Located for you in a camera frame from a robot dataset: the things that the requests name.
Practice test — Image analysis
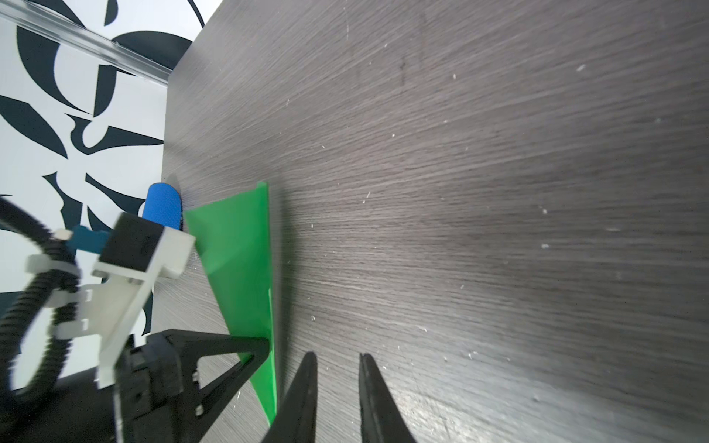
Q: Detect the black corrugated cable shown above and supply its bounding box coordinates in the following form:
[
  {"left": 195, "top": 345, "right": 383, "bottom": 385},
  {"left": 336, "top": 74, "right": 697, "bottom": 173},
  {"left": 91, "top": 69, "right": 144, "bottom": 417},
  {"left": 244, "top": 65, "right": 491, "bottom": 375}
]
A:
[{"left": 0, "top": 196, "right": 81, "bottom": 422}]

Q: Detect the green square paper sheet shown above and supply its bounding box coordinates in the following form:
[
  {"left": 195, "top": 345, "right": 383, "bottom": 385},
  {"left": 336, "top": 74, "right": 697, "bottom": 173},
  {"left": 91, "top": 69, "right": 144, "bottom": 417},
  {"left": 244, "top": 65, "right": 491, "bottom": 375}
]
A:
[{"left": 185, "top": 182, "right": 278, "bottom": 424}]

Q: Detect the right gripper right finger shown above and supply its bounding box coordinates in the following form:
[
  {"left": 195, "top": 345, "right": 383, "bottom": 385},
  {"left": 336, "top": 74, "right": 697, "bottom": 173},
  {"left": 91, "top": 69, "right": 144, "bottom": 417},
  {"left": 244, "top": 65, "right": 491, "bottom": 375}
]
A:
[{"left": 358, "top": 354, "right": 415, "bottom": 443}]

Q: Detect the blue cloth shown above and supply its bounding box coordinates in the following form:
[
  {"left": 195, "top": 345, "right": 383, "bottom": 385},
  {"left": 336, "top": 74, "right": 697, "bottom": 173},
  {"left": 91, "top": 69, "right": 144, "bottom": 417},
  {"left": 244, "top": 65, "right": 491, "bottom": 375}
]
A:
[{"left": 141, "top": 183, "right": 183, "bottom": 230}]

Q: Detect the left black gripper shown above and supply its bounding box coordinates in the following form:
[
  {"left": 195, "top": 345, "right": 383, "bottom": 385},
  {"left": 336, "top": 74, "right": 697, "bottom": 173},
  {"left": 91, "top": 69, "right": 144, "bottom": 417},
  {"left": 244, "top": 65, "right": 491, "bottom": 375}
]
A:
[{"left": 1, "top": 330, "right": 270, "bottom": 442}]

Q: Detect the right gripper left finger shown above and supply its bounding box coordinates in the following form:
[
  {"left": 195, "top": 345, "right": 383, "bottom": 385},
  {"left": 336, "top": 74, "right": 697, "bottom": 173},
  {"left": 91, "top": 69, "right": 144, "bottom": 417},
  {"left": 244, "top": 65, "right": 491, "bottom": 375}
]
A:
[{"left": 261, "top": 352, "right": 319, "bottom": 443}]

